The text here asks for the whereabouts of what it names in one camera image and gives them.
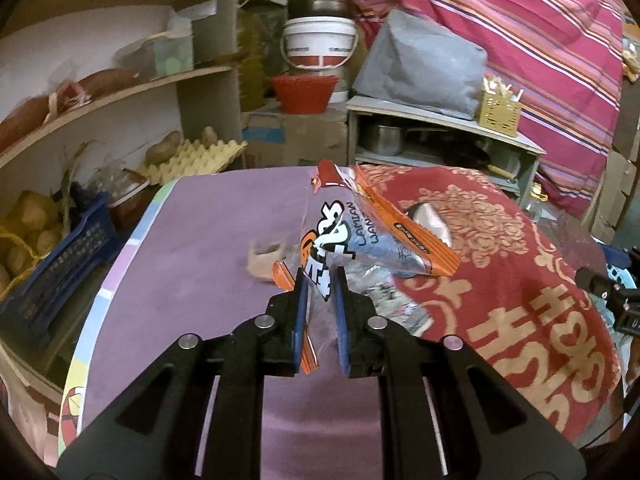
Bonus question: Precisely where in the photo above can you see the yellow egg tray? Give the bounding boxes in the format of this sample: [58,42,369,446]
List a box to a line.
[139,140,247,185]

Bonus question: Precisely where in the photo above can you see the grey low shelf unit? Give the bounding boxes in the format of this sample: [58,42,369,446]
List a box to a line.
[346,96,546,207]

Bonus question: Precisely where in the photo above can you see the light blue plastic basket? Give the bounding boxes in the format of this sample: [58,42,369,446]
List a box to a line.
[606,263,637,288]

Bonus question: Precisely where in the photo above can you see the dark blue plastic crate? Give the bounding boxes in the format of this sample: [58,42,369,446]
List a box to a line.
[1,192,122,354]

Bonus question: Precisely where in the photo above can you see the white red plastic bucket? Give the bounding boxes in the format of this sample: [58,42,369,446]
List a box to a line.
[280,16,358,70]

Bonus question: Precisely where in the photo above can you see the striped pink red curtain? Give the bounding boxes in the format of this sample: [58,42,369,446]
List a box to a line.
[354,0,623,217]

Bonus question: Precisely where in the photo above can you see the cardboard box blue label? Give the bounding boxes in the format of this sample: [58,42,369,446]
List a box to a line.
[242,113,285,144]

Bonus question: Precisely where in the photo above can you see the clear yellow label bottle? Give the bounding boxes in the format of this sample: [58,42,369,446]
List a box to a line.
[526,182,548,223]

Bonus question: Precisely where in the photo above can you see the black silver foil bag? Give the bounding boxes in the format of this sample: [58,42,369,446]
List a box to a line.
[405,203,452,248]

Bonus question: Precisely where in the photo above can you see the yellow oil jug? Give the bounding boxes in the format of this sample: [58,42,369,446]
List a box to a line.
[236,0,268,112]

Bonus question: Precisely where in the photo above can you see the orange clear snack bag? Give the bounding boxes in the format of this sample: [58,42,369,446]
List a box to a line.
[272,160,460,374]

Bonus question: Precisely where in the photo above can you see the small brown paper scrap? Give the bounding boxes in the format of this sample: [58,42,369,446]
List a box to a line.
[246,240,288,282]

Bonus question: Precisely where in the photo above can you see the black white patterned packet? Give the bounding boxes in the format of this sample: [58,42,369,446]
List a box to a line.
[345,262,434,337]

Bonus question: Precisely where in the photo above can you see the wooden wall shelf unit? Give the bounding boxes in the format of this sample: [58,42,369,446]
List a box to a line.
[1,0,243,395]

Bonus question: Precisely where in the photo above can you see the clear plastic storage box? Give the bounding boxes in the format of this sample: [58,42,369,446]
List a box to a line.
[114,30,194,82]

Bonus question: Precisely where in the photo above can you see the red plastic basket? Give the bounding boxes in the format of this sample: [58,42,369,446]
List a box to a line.
[270,74,338,115]

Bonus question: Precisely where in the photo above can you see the yellow chopstick holder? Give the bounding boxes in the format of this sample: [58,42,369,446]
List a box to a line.
[477,76,524,138]

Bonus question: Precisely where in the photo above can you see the steel pot in shelf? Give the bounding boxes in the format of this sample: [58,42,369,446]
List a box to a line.
[361,125,404,156]

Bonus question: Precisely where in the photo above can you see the red gold patterned towel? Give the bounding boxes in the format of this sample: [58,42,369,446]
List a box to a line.
[360,165,620,441]

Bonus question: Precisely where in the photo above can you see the yellow net potato bag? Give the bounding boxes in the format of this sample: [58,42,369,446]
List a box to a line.
[1,190,63,300]

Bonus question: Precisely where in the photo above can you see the wooden handled pan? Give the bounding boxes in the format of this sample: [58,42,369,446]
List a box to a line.
[486,165,518,181]

